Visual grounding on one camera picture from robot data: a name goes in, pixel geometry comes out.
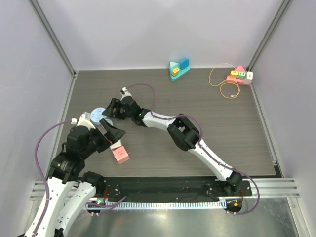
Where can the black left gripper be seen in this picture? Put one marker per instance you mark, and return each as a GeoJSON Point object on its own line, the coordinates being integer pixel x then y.
{"type": "Point", "coordinates": [112, 135]}

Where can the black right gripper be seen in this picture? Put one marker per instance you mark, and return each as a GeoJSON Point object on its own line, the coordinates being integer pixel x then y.
{"type": "Point", "coordinates": [121, 108]}

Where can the white cube socket adapter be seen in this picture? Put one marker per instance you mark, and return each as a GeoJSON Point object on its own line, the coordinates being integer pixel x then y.
{"type": "Point", "coordinates": [116, 145]}

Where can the light blue round power strip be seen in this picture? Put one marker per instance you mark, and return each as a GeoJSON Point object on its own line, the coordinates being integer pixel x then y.
{"type": "Point", "coordinates": [97, 115]}

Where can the pink cube socket adapter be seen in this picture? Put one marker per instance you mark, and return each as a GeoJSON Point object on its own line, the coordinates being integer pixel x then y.
{"type": "Point", "coordinates": [121, 155]}

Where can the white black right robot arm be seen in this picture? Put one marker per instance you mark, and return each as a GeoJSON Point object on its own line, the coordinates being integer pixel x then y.
{"type": "Point", "coordinates": [183, 133]}

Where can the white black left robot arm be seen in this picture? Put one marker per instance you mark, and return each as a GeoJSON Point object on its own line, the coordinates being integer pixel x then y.
{"type": "Point", "coordinates": [65, 196]}

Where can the yellow plug adapter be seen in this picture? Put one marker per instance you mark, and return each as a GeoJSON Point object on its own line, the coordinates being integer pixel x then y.
{"type": "Point", "coordinates": [175, 71]}

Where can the blue plug adapter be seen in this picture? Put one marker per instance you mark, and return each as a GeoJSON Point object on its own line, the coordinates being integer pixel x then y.
{"type": "Point", "coordinates": [184, 64]}

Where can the yellow charger plug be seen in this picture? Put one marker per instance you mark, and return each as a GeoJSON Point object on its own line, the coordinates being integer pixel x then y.
{"type": "Point", "coordinates": [234, 73]}

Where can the green charger plug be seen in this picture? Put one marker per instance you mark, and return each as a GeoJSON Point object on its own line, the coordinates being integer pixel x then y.
{"type": "Point", "coordinates": [241, 75]}

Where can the white charger plug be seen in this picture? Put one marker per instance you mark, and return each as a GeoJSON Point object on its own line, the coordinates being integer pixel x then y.
{"type": "Point", "coordinates": [249, 75]}

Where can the teal triangular power strip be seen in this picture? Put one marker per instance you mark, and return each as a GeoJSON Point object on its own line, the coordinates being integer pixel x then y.
{"type": "Point", "coordinates": [172, 65]}

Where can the pink triangular power strip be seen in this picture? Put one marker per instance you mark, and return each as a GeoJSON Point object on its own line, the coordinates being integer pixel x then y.
{"type": "Point", "coordinates": [239, 81]}

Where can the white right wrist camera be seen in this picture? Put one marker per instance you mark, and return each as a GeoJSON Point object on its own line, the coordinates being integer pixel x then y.
{"type": "Point", "coordinates": [125, 93]}

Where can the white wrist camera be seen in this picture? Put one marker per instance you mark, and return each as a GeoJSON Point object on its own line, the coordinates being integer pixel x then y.
{"type": "Point", "coordinates": [84, 120]}
{"type": "Point", "coordinates": [125, 93]}

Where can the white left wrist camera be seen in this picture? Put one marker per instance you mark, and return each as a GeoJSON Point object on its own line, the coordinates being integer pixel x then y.
{"type": "Point", "coordinates": [84, 120]}

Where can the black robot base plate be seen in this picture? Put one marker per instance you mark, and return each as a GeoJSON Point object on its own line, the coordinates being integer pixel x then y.
{"type": "Point", "coordinates": [168, 189]}

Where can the aluminium frame post left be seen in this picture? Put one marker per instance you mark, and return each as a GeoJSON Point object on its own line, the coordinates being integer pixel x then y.
{"type": "Point", "coordinates": [49, 30]}

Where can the aluminium frame post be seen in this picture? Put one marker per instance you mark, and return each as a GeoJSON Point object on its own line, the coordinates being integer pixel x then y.
{"type": "Point", "coordinates": [281, 11]}
{"type": "Point", "coordinates": [49, 30]}

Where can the aluminium frame rail front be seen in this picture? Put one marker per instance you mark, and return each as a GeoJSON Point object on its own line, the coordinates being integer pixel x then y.
{"type": "Point", "coordinates": [268, 188]}

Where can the aluminium frame post right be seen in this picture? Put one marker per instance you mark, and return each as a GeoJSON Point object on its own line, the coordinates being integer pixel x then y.
{"type": "Point", "coordinates": [281, 11]}

